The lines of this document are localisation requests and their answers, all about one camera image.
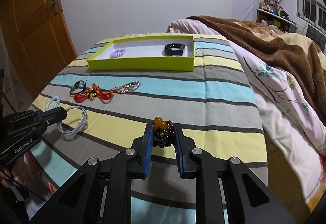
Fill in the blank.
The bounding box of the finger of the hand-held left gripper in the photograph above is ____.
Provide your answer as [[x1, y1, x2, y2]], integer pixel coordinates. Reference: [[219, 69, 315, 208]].
[[38, 109, 68, 127], [33, 107, 65, 121]]

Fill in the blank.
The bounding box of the window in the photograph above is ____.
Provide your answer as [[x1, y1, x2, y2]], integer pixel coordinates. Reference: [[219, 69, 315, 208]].
[[297, 0, 326, 36]]

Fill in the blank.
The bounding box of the orange wooden door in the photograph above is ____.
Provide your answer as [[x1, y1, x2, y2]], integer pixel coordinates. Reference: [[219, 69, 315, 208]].
[[0, 0, 78, 92]]

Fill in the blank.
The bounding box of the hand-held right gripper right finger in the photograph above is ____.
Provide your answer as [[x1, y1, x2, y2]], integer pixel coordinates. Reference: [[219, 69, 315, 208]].
[[174, 122, 297, 224]]

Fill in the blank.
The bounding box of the light blue rope hair tie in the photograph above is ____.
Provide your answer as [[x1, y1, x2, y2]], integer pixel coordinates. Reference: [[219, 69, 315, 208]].
[[57, 106, 88, 135]]

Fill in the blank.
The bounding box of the purple spiral hair tie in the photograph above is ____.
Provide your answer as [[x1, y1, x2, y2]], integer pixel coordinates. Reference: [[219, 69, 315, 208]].
[[110, 48, 127, 59]]

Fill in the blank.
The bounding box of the white wall shelf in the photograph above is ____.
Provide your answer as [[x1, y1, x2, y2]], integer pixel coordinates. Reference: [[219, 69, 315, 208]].
[[256, 8, 298, 34]]

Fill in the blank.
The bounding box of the dark bead bracelet amber pendant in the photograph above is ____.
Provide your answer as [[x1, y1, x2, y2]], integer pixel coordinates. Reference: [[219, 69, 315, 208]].
[[152, 117, 176, 149]]

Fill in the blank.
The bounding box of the rhinestone bracelet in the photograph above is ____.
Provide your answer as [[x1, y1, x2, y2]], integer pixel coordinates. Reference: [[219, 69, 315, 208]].
[[112, 81, 141, 95]]

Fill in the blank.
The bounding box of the person's left hand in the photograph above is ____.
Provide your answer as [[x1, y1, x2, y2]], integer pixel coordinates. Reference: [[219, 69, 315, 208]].
[[0, 156, 30, 187]]

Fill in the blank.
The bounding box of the row of shelf bottles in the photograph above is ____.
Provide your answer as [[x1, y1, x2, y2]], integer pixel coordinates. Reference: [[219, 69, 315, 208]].
[[258, 0, 289, 17]]

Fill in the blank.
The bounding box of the black smart band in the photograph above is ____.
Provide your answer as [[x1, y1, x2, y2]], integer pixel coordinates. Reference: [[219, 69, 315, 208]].
[[164, 43, 185, 57]]

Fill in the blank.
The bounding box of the grey padded headboard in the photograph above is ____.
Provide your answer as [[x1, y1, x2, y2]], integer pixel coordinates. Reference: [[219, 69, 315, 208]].
[[307, 24, 326, 52]]

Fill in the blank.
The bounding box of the green cardboard box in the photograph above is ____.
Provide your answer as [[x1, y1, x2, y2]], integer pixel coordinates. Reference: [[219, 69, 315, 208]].
[[87, 35, 196, 72]]

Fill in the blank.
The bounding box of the black hair tie teal bead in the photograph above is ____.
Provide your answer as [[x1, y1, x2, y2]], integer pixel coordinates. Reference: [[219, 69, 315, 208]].
[[69, 80, 88, 96]]

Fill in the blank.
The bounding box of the light blue spiral hair tie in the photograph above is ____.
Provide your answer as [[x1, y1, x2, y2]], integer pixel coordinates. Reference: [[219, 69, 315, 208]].
[[45, 96, 61, 110]]

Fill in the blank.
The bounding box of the black box device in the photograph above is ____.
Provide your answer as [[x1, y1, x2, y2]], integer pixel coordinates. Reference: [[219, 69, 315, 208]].
[[0, 69, 6, 113]]

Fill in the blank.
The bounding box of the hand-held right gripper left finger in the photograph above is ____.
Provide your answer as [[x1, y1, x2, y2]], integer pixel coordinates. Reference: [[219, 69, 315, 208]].
[[29, 122, 156, 224]]

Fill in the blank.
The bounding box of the gold bell black hair tie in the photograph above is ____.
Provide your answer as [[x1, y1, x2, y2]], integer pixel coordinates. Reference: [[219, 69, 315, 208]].
[[85, 83, 116, 104]]

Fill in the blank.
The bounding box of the pink floral quilt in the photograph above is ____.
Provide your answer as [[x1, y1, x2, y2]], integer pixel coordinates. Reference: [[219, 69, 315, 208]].
[[167, 19, 326, 212]]

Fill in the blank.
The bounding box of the brown plush blanket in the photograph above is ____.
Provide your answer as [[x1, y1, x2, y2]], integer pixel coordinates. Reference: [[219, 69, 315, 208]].
[[187, 15, 326, 125]]

